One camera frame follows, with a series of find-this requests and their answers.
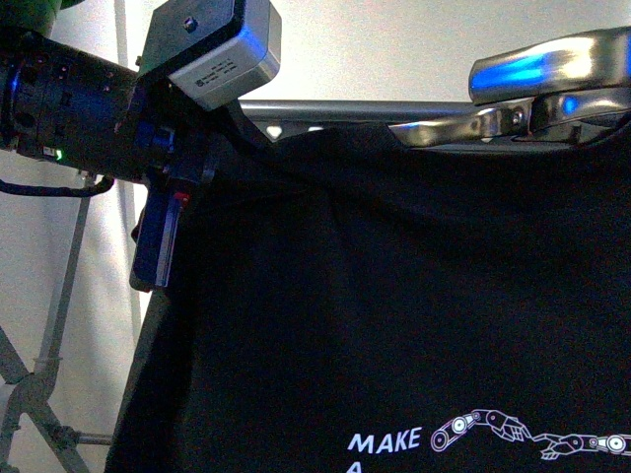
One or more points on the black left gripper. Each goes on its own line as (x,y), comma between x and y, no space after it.
(162,134)

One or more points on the black printed t-shirt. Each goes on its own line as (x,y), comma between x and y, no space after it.
(339,303)

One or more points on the metal clothes hanger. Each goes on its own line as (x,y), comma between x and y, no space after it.
(569,89)

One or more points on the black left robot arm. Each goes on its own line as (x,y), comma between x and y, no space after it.
(58,103)

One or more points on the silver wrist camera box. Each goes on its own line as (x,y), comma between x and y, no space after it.
(213,51)

